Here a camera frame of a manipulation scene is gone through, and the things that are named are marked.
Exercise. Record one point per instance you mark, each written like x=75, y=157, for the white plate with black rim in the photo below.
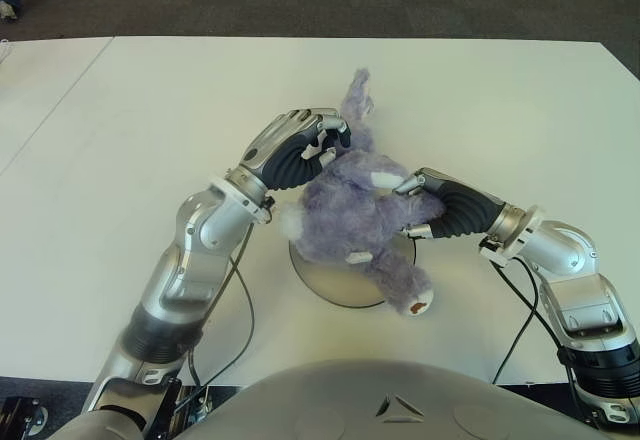
x=340, y=285

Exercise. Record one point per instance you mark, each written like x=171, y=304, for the silver robot torso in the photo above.
x=390, y=400

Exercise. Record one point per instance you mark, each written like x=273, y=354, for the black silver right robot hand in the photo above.
x=470, y=210

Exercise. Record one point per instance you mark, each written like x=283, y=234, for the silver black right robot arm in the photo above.
x=580, y=300

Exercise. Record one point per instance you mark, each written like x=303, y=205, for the purple plush rabbit doll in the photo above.
x=350, y=210

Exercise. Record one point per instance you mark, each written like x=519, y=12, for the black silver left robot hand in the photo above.
x=290, y=160

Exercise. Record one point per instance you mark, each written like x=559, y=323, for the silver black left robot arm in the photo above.
x=200, y=240

